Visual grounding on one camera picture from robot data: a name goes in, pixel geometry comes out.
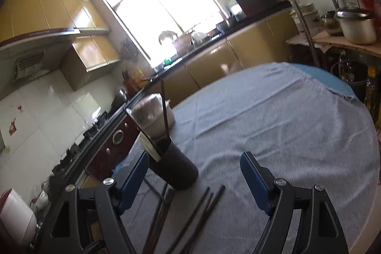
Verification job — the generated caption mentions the metal storage rack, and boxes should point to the metal storage rack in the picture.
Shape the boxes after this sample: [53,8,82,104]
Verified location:
[288,0,380,68]

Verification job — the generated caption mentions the gas stove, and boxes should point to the gas stove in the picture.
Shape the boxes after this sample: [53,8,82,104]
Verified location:
[48,112,112,188]

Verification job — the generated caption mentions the white plastic spoon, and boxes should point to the white plastic spoon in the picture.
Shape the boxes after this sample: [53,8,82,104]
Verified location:
[125,108,161,162]

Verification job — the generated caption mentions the yellow wall cabinet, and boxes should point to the yellow wall cabinet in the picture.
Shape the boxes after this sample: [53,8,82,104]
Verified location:
[1,0,120,90]

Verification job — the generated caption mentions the sink faucet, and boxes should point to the sink faucet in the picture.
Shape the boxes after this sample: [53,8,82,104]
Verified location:
[158,30,178,57]

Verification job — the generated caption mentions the steel kettle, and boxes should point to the steel kettle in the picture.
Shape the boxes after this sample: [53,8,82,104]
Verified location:
[320,11,343,36]

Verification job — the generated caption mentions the white stacked bowls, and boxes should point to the white stacked bowls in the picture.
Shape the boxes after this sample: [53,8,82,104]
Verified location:
[127,93,167,139]

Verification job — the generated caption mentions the grey table cloth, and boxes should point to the grey table cloth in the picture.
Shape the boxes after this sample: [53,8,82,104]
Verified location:
[119,61,381,254]

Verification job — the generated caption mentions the steel cooking pot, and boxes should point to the steel cooking pot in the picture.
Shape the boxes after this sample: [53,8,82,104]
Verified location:
[335,8,377,45]

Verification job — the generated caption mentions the knife block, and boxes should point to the knife block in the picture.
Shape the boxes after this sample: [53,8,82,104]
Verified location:
[122,70,139,98]

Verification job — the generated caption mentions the black chopstick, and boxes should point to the black chopstick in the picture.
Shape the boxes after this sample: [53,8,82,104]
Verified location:
[160,78,170,141]
[144,178,167,204]
[165,187,211,254]
[180,185,226,254]
[143,188,174,253]

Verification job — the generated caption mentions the steel bowl on counter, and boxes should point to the steel bowl on counter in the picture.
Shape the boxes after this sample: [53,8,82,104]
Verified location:
[216,17,237,34]

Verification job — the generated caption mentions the white rice cooker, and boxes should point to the white rice cooker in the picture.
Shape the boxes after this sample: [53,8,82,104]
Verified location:
[290,3,322,36]

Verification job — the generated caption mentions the black perforated utensil holder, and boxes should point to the black perforated utensil holder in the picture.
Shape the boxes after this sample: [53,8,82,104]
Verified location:
[149,136,198,191]

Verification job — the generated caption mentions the range hood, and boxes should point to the range hood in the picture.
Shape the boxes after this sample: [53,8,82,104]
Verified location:
[1,28,80,98]

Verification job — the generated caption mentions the white red appliance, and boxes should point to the white red appliance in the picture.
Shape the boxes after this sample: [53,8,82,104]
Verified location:
[1,189,37,247]

